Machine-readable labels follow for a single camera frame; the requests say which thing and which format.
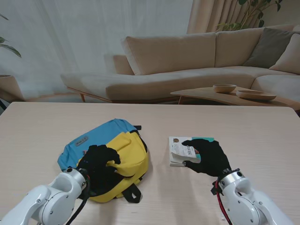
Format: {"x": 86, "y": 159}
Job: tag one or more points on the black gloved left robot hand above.
{"x": 98, "y": 157}

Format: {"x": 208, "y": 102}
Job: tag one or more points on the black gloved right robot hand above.
{"x": 211, "y": 159}

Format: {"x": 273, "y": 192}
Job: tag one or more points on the white and teal cover book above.
{"x": 178, "y": 152}

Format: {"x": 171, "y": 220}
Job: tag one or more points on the yellow and blue school bag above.
{"x": 133, "y": 152}

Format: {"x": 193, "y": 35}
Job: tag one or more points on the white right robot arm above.
{"x": 248, "y": 201}

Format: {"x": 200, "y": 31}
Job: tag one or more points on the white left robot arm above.
{"x": 47, "y": 201}

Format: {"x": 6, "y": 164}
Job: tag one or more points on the wooden coffee table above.
{"x": 204, "y": 95}

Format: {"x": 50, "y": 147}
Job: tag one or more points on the small wooden bowl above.
{"x": 224, "y": 89}

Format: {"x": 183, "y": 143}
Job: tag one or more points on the wide shallow wooden bowl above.
{"x": 255, "y": 96}

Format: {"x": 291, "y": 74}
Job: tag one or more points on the beige sectional sofa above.
{"x": 164, "y": 82}

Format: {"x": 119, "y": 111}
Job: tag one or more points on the black stand leg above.
{"x": 2, "y": 104}

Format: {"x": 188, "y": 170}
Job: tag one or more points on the beige plant pot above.
{"x": 9, "y": 89}

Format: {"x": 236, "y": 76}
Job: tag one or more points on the grey sofa cushion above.
{"x": 267, "y": 49}

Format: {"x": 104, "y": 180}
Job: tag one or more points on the sheer white curtain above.
{"x": 70, "y": 35}

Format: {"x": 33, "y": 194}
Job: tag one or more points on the beige sofa cushion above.
{"x": 290, "y": 58}

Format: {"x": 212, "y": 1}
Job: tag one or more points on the tall green leafy plant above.
{"x": 230, "y": 26}

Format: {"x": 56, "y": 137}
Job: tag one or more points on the green plant with long leaves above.
{"x": 11, "y": 49}

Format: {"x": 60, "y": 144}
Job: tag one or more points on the beige pleated curtain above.
{"x": 206, "y": 16}

